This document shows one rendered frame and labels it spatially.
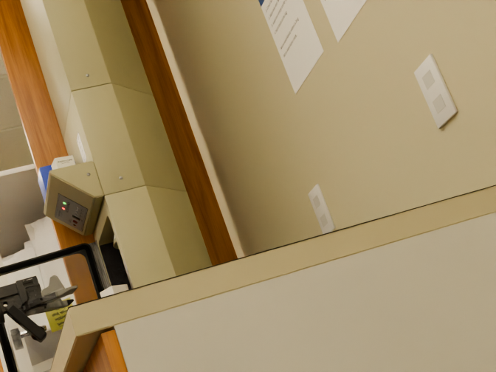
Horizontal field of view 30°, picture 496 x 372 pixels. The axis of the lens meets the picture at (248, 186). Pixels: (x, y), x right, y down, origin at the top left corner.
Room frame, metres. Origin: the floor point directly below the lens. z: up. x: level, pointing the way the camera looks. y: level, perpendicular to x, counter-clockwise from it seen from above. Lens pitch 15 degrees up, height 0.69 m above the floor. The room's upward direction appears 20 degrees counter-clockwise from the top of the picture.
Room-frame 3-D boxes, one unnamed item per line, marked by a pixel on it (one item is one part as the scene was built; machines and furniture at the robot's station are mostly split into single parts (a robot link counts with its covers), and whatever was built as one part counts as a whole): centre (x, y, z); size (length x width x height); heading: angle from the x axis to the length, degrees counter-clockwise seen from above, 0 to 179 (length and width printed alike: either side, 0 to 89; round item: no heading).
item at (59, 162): (2.31, 0.44, 1.54); 0.05 x 0.05 x 0.06; 29
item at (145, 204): (2.42, 0.29, 1.33); 0.32 x 0.25 x 0.77; 20
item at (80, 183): (2.35, 0.46, 1.46); 0.32 x 0.11 x 0.10; 20
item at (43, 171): (2.44, 0.49, 1.56); 0.10 x 0.10 x 0.09; 20
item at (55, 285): (2.26, 0.54, 1.24); 0.09 x 0.03 x 0.06; 76
